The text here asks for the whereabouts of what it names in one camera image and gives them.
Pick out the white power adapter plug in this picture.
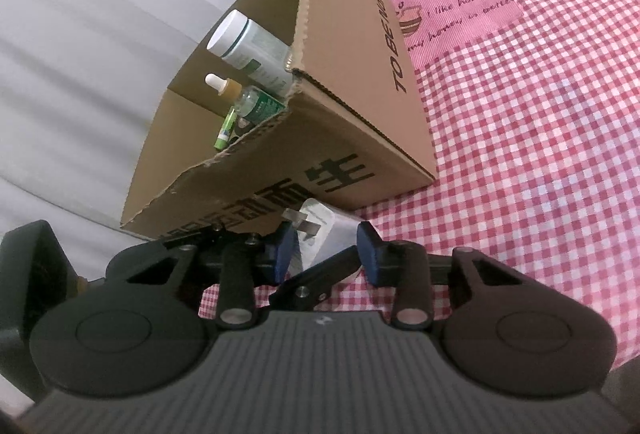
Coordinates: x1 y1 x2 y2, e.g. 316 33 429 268
282 198 362 276

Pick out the green glass bottle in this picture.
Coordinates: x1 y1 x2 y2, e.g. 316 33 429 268
233 87 285 125

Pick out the white dropper bottle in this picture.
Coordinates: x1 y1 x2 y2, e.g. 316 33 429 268
205 72 243 104

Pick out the brown cardboard box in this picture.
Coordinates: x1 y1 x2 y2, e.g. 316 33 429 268
120 0 436 238

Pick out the white capped supplement bottle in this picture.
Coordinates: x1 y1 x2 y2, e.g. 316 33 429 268
206 10 293 100

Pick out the white curtain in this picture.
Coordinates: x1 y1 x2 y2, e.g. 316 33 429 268
0 0 262 241

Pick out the pink checkered tablecloth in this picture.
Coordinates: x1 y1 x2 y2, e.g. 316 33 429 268
196 0 640 367

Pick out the green lip balm tube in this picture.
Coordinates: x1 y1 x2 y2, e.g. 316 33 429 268
214 107 238 151

